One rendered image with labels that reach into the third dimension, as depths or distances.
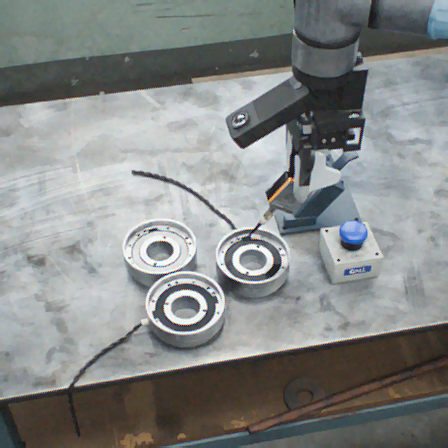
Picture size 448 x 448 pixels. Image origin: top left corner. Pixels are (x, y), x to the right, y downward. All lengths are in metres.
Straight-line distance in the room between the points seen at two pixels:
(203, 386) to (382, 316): 0.36
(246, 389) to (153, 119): 0.49
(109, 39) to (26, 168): 1.47
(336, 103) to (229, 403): 0.55
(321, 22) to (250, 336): 0.43
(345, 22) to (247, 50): 1.99
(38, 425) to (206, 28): 1.78
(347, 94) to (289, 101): 0.07
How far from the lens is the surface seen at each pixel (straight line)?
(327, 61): 0.89
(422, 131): 1.39
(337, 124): 0.96
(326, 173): 1.02
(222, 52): 2.84
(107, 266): 1.14
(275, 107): 0.95
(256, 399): 1.30
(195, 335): 1.02
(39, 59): 2.77
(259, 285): 1.07
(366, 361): 1.36
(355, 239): 1.09
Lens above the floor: 1.67
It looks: 47 degrees down
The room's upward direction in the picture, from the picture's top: straight up
